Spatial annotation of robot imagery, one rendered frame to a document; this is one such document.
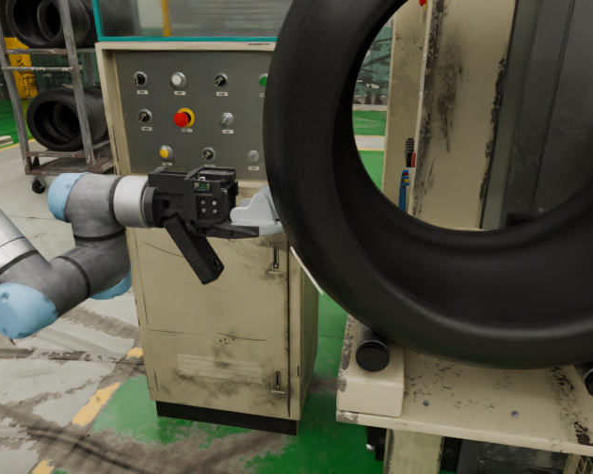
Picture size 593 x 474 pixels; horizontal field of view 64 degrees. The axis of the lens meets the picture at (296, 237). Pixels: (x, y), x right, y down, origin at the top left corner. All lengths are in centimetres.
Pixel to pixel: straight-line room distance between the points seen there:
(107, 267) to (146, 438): 117
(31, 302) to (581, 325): 64
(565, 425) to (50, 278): 71
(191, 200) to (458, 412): 47
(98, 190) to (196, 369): 106
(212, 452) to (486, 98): 138
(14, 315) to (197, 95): 86
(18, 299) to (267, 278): 87
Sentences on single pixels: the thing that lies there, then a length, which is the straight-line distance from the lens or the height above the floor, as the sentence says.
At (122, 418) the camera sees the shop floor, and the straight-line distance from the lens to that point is 197.
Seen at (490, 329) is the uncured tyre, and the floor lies 98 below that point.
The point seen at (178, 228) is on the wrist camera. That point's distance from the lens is 70.
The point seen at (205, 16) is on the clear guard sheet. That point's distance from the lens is 133.
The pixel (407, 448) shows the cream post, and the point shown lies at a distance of 128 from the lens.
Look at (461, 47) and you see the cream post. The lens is 90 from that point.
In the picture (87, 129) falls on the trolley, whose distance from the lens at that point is 428.
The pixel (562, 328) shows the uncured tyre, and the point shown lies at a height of 99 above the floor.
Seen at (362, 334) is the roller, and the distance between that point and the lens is 66.
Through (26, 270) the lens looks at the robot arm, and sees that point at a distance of 71.
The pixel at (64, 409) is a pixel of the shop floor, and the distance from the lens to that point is 208.
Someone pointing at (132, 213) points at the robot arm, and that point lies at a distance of 71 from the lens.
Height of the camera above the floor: 129
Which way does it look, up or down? 23 degrees down
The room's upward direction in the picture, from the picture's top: straight up
